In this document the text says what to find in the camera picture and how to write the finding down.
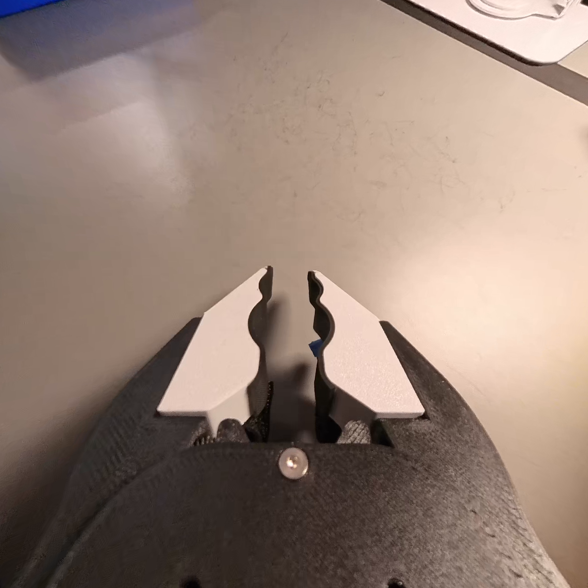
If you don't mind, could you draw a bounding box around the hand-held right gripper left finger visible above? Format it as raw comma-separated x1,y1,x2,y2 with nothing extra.
157,266,275,443

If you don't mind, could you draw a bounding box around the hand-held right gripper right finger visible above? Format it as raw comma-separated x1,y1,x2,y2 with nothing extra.
307,270,426,444

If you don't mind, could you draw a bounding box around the blue plastic bin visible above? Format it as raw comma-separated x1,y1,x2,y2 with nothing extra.
0,0,62,18

